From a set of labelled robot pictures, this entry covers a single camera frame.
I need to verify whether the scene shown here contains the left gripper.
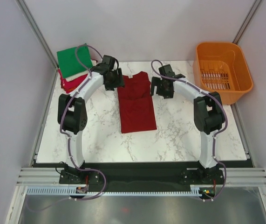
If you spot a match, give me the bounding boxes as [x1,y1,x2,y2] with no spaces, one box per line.
[104,69,125,92]

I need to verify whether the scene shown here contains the aluminium rail profile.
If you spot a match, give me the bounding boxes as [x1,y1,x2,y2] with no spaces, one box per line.
[16,168,266,187]

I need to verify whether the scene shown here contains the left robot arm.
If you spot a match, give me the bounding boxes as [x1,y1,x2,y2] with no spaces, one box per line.
[57,55,124,183]

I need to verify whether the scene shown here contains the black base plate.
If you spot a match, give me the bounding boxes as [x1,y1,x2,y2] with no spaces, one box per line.
[59,162,224,191]

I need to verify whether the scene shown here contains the dark red t shirt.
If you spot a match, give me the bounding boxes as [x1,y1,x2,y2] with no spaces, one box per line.
[117,71,157,133]

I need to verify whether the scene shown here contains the green folded t shirt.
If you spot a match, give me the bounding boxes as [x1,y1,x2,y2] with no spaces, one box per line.
[56,46,92,78]

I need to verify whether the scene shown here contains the orange plastic basket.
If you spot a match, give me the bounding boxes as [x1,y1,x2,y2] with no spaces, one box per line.
[193,42,253,105]

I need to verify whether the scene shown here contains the aluminium frame post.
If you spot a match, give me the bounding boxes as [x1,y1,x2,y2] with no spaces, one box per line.
[232,0,264,45]
[16,0,58,68]

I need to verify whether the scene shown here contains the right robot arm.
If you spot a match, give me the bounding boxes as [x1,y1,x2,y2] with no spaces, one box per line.
[150,64,228,184]

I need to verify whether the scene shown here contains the white folded t shirt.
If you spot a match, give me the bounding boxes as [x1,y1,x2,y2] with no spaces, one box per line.
[65,60,97,82]

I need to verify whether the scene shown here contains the pink red folded t shirt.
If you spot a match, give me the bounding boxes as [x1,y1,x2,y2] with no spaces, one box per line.
[58,69,88,93]

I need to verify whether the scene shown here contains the left aluminium frame post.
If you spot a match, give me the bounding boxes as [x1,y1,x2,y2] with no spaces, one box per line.
[16,0,58,68]

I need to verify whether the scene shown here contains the white slotted cable duct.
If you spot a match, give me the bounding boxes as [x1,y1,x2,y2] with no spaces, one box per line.
[26,186,215,196]

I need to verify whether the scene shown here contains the right aluminium frame post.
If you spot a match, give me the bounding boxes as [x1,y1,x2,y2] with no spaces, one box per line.
[232,0,264,45]

